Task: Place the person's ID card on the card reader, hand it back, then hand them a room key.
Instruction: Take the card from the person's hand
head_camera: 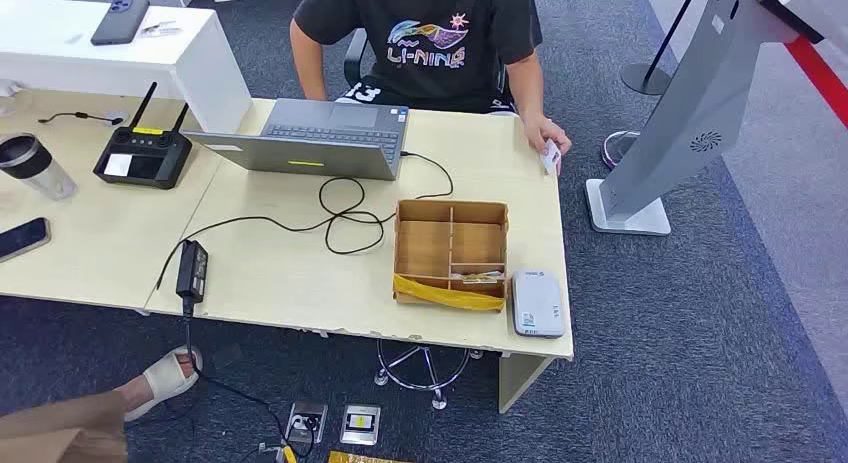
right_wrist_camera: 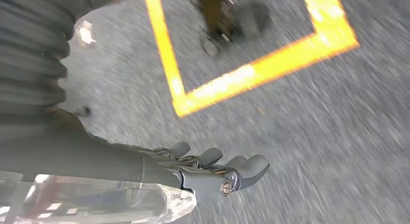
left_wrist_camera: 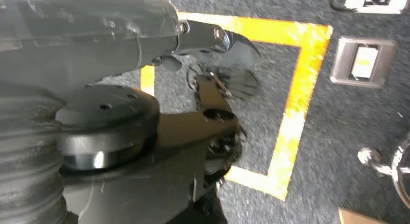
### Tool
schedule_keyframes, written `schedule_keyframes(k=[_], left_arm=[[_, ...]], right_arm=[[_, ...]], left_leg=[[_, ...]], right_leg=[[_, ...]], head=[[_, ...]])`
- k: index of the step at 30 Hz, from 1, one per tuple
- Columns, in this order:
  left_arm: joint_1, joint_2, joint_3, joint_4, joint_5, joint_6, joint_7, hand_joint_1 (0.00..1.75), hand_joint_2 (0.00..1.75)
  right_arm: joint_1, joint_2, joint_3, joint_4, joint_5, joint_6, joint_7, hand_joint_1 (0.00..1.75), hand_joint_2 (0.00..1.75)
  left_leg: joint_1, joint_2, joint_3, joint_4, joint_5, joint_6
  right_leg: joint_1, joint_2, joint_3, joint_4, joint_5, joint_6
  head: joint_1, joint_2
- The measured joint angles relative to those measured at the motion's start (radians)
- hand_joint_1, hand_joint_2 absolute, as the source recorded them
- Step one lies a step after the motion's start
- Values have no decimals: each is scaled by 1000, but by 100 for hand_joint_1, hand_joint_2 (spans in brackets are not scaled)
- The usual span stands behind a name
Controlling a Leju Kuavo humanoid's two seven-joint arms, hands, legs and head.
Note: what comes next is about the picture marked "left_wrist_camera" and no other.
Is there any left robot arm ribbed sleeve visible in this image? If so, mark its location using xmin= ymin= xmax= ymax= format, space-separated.
xmin=0 ymin=83 xmax=69 ymax=224

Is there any yellow floor tape square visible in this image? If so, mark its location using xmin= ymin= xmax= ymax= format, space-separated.
xmin=140 ymin=12 xmax=334 ymax=201

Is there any floor socket with yellow label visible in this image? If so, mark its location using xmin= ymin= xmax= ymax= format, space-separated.
xmin=330 ymin=36 xmax=398 ymax=89

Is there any floor socket with plug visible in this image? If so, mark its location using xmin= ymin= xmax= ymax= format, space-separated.
xmin=331 ymin=0 xmax=410 ymax=15

